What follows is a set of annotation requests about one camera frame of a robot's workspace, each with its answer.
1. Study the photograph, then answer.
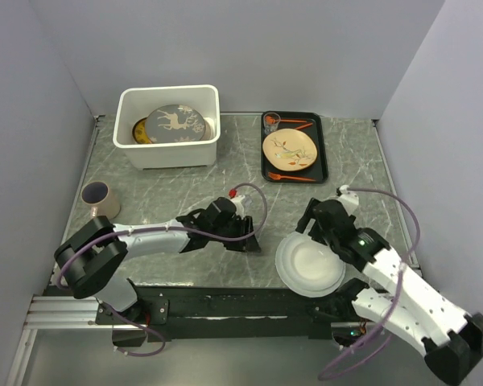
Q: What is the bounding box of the pink plastic plate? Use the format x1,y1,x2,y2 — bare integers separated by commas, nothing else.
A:
201,118,214,141

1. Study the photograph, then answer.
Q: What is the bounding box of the orange plastic fork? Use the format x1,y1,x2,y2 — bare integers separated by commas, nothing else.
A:
268,172,315,182

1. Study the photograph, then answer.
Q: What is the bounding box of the clear drinking glass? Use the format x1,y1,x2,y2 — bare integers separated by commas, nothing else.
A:
263,112,281,135

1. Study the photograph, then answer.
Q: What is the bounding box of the white bottom plate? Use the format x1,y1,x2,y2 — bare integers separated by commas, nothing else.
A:
282,277,342,298

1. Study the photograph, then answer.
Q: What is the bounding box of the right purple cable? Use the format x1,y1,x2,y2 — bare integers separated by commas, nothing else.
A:
316,187,422,381

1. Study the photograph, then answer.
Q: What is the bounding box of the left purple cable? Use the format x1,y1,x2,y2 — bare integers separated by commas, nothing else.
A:
55,183,268,358

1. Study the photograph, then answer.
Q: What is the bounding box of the black serving tray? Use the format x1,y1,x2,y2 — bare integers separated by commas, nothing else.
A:
261,111,328,184

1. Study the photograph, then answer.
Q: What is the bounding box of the white plastic bin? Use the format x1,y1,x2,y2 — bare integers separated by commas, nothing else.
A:
113,84,221,170

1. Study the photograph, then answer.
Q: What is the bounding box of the orange plastic knife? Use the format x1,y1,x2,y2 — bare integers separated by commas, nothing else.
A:
295,122,314,130

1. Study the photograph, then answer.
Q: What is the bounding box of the yellow patterned small plate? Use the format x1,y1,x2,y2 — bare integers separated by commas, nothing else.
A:
132,118,151,145

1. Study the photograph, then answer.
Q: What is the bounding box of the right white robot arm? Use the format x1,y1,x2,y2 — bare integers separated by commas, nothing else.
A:
296,195,483,385

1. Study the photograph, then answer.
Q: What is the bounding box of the orange plastic spoon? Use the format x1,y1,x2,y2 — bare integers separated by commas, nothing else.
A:
263,115,307,124

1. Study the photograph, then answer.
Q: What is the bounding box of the beige bird pattern plate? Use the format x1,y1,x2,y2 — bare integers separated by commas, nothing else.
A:
262,129,318,171

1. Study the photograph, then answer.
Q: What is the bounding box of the white ribbed deep plate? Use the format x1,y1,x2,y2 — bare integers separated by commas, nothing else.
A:
275,232,345,281

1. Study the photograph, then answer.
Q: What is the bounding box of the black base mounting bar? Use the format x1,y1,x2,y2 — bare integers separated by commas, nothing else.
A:
92,281,383,343

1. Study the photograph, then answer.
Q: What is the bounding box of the cream green leaf plate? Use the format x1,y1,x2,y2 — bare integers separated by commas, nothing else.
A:
206,118,217,140

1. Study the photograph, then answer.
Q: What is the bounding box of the dark brown rimmed plate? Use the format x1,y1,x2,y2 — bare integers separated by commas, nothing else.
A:
145,105,208,144

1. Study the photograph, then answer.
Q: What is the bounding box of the pink ceramic mug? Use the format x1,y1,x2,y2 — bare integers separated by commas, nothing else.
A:
80,181,121,223

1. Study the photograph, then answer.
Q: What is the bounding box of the aluminium frame rail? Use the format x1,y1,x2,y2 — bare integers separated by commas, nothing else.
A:
23,294,105,331

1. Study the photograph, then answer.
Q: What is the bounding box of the purple cable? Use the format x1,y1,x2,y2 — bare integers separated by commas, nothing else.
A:
55,183,268,358
316,187,422,381

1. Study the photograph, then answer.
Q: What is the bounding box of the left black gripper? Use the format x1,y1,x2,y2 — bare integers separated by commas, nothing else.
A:
210,215,262,253

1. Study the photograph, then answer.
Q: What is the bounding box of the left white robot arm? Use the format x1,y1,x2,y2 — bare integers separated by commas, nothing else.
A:
54,195,261,323

